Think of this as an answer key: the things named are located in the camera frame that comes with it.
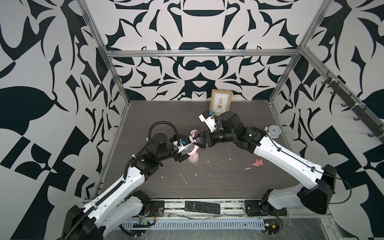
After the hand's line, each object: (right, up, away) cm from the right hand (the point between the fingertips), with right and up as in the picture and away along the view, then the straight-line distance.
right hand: (194, 136), depth 68 cm
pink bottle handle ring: (-1, +1, +5) cm, 5 cm away
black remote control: (+4, -35, +6) cm, 36 cm away
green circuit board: (+36, -42, +3) cm, 56 cm away
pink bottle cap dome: (0, -15, +19) cm, 24 cm away
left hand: (-3, -2, +6) cm, 7 cm away
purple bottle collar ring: (+1, +1, -7) cm, 7 cm away
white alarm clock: (+52, 0, +31) cm, 61 cm away
